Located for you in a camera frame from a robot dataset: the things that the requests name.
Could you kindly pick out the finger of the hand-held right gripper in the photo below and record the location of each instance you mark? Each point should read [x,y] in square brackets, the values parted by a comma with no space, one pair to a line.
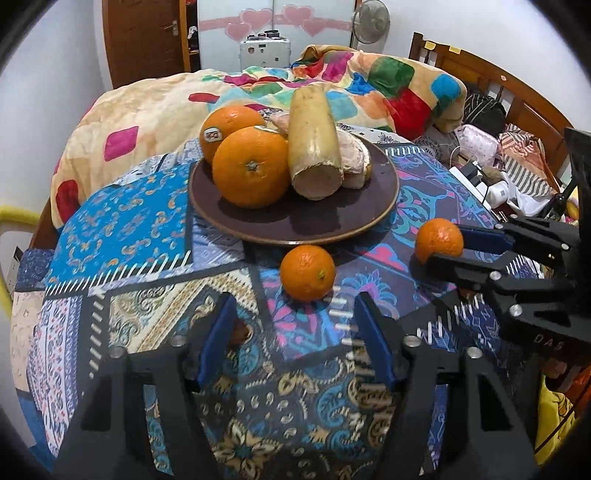
[466,272]
[485,240]

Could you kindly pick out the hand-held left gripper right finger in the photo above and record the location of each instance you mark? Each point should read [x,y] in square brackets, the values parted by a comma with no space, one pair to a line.
[376,346]

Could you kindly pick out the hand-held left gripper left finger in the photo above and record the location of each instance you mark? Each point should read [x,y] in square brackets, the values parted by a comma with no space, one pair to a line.
[214,346]

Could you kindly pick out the small mandarin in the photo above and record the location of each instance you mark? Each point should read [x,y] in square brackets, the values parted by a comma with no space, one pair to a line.
[307,272]
[436,237]

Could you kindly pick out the purple plate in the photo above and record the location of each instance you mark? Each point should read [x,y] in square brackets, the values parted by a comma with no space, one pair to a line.
[323,217]

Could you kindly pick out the large orange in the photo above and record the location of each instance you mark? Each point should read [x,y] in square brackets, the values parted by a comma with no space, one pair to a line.
[251,170]

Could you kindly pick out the pale yellow root vegetable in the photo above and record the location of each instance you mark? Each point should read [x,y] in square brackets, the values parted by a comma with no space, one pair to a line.
[314,138]

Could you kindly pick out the orange with sticker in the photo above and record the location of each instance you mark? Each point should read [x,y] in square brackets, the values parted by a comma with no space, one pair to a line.
[231,122]

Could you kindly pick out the white power strip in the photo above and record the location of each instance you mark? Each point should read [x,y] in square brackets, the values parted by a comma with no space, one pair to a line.
[496,194]

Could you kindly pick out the pink patterned bag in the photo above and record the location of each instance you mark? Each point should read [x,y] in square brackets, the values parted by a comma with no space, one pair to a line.
[478,143]

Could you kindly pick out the yellow cloth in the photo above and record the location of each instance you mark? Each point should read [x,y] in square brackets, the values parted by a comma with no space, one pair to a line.
[554,415]

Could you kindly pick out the blue patterned cloth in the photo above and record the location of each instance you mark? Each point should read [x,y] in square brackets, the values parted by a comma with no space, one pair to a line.
[138,258]

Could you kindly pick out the black bag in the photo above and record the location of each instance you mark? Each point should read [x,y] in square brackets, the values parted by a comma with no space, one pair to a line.
[485,113]

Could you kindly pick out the wooden bed headboard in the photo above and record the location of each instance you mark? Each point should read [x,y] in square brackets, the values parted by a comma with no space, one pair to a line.
[508,87]

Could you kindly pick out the standing fan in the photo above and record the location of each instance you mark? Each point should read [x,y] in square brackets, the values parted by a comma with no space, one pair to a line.
[371,21]

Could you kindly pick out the colourful patchwork quilt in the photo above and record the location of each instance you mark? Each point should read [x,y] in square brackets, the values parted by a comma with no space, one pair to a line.
[152,106]

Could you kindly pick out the white box appliance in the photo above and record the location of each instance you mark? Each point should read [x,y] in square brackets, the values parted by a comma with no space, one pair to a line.
[263,53]

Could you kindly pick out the brown wooden door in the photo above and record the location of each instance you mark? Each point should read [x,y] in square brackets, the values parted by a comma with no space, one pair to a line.
[138,37]

